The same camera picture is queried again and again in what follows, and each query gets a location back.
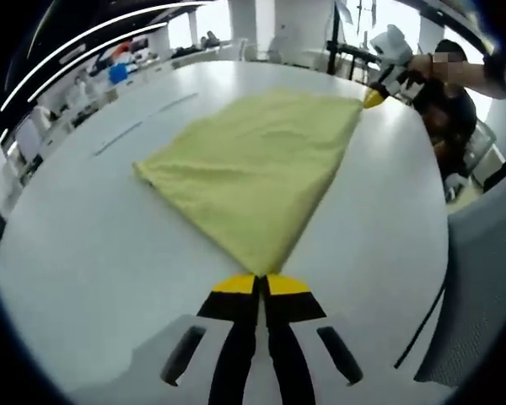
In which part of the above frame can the light grey mesh chair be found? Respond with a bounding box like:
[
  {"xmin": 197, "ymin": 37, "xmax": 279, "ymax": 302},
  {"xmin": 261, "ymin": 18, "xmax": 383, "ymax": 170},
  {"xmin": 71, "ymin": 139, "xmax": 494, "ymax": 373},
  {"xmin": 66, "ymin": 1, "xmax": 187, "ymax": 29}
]
[{"xmin": 412, "ymin": 175, "xmax": 506, "ymax": 389}]

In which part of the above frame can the yellow blue black garment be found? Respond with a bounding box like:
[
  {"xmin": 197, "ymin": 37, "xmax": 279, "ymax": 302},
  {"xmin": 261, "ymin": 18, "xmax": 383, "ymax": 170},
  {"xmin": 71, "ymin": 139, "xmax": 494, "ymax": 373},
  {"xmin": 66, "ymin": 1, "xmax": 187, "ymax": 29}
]
[{"xmin": 132, "ymin": 87, "xmax": 363, "ymax": 278}]

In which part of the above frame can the blue box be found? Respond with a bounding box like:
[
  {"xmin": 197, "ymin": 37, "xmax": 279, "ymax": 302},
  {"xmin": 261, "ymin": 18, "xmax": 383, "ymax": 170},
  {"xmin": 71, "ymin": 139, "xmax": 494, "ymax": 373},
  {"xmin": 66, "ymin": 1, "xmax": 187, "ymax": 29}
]
[{"xmin": 108, "ymin": 63, "xmax": 130, "ymax": 85}]

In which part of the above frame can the red blue wall display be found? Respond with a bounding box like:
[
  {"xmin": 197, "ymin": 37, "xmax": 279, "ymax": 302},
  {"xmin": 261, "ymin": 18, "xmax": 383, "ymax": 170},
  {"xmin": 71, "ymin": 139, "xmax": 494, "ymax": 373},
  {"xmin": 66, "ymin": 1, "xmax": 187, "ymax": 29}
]
[{"xmin": 94, "ymin": 37, "xmax": 148, "ymax": 64}]

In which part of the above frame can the ceiling air vent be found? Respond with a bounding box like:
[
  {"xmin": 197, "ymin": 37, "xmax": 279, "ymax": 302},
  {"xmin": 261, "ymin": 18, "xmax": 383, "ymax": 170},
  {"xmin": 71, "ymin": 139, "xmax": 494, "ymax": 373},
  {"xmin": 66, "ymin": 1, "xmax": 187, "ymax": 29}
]
[{"xmin": 58, "ymin": 44, "xmax": 85, "ymax": 64}]

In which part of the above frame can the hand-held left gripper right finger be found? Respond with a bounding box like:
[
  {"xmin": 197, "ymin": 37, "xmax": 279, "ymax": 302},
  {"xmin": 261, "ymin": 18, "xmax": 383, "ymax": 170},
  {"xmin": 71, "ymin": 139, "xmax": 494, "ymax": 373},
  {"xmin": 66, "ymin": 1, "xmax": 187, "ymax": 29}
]
[{"xmin": 263, "ymin": 273, "xmax": 410, "ymax": 405}]

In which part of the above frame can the person's right hand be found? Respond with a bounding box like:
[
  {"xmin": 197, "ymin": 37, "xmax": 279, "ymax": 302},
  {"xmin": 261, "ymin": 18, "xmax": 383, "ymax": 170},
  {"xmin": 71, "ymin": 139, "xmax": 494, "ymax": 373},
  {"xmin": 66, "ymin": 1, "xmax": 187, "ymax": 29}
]
[{"xmin": 407, "ymin": 52, "xmax": 434, "ymax": 84}]

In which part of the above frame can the white storage bin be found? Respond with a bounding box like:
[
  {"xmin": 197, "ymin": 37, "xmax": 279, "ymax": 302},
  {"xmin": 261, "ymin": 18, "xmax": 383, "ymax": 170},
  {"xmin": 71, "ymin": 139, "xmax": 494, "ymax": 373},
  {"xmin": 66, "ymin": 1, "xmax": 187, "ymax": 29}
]
[{"xmin": 12, "ymin": 120, "xmax": 41, "ymax": 164}]

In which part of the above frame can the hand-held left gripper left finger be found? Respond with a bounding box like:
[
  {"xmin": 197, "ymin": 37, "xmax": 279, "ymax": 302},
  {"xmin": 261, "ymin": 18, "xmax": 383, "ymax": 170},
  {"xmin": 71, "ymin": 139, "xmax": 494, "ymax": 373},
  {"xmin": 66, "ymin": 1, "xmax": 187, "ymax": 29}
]
[{"xmin": 130, "ymin": 273, "xmax": 262, "ymax": 405}]

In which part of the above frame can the black tripod stand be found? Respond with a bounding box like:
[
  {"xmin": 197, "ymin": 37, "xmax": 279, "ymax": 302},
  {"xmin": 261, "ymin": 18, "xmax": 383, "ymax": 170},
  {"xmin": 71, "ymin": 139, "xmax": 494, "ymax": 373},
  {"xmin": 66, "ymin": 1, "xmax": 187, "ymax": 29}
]
[{"xmin": 325, "ymin": 0, "xmax": 383, "ymax": 81}]

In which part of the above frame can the dark clothes pile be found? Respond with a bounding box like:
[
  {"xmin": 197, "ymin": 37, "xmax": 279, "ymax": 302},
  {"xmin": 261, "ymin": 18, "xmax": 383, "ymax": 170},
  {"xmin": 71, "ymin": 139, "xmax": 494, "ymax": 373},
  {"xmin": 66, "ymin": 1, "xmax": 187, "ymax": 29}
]
[{"xmin": 170, "ymin": 45, "xmax": 218, "ymax": 59}]

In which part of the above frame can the black cable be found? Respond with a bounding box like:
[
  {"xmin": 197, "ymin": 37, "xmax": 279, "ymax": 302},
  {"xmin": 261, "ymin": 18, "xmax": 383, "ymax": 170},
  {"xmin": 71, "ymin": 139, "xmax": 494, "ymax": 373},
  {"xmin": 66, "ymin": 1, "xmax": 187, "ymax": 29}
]
[{"xmin": 394, "ymin": 284, "xmax": 448, "ymax": 369}]

